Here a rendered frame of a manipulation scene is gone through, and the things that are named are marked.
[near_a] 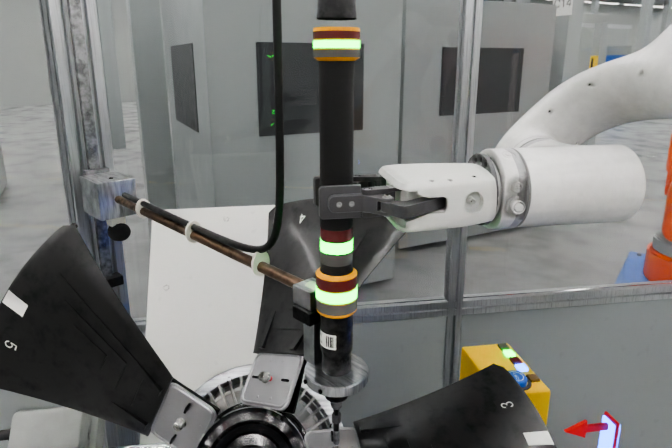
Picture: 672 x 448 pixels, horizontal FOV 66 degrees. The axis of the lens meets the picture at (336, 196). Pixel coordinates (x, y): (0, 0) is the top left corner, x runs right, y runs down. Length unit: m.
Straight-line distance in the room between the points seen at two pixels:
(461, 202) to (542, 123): 0.19
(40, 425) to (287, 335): 0.36
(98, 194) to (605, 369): 1.45
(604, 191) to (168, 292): 0.67
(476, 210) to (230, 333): 0.51
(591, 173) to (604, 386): 1.29
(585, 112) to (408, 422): 0.42
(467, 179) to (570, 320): 1.16
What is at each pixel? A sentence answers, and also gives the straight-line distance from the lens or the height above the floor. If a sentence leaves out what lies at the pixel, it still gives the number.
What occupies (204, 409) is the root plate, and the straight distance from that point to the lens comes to 0.63.
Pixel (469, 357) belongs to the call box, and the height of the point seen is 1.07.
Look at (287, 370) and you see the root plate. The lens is 0.64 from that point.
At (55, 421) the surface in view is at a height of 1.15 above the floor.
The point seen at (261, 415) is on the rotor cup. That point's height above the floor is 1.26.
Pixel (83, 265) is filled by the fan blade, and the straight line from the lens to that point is 0.66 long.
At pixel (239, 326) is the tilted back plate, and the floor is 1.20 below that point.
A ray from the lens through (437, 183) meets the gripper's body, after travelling 0.49.
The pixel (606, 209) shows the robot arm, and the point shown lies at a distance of 0.59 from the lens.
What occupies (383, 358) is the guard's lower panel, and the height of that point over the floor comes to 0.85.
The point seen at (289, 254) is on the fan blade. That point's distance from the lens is 0.72.
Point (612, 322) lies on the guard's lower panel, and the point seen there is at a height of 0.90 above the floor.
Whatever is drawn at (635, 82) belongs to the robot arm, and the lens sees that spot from 0.62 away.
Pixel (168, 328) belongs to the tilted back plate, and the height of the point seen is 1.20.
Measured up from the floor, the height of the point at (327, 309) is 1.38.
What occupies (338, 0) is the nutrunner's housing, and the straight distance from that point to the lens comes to 0.48.
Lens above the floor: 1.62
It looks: 15 degrees down
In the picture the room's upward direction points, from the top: straight up
